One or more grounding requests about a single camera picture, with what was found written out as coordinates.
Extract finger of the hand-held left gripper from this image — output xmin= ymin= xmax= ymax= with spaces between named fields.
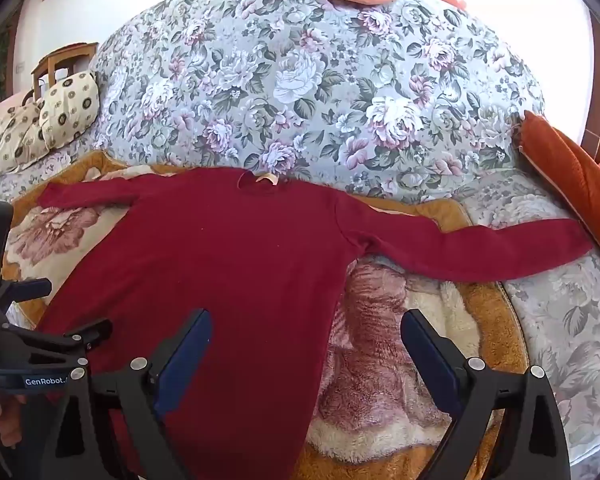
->
xmin=0 ymin=277 xmax=54 ymax=317
xmin=1 ymin=316 xmax=114 ymax=357

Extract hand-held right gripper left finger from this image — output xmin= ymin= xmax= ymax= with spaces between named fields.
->
xmin=47 ymin=307 xmax=214 ymax=480

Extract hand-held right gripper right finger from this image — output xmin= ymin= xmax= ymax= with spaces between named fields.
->
xmin=401 ymin=308 xmax=572 ymax=480

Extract dark red sweater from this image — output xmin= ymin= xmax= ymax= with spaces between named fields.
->
xmin=36 ymin=167 xmax=595 ymax=480

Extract person's left hand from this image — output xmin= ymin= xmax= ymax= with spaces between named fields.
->
xmin=0 ymin=392 xmax=28 ymax=449

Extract plush floral blanket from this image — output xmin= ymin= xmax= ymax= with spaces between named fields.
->
xmin=0 ymin=150 xmax=531 ymax=480

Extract pink pillow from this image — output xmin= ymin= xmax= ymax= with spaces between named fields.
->
xmin=0 ymin=92 xmax=35 ymax=132

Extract wooden chair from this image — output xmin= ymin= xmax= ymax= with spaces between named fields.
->
xmin=31 ymin=42 xmax=99 ymax=102

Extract orange velvet cushion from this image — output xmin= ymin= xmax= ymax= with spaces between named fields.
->
xmin=512 ymin=110 xmax=600 ymax=278

